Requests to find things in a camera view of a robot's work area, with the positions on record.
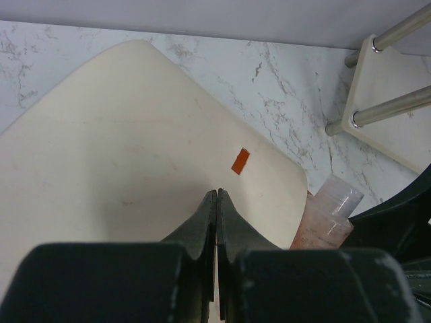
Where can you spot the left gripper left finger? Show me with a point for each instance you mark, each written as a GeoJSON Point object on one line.
{"type": "Point", "coordinates": [166, 281]}

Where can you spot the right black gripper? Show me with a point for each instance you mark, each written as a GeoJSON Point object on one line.
{"type": "Point", "coordinates": [400, 227]}

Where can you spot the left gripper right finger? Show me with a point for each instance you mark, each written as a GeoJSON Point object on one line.
{"type": "Point", "coordinates": [262, 283]}

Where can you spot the clear frosted bottle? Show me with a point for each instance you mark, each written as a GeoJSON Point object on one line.
{"type": "Point", "coordinates": [325, 222]}

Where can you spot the cream drawer organizer shell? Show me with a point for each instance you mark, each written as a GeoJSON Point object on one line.
{"type": "Point", "coordinates": [125, 148]}

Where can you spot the cream two-tier shelf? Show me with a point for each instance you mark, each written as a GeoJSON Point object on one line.
{"type": "Point", "coordinates": [388, 106]}

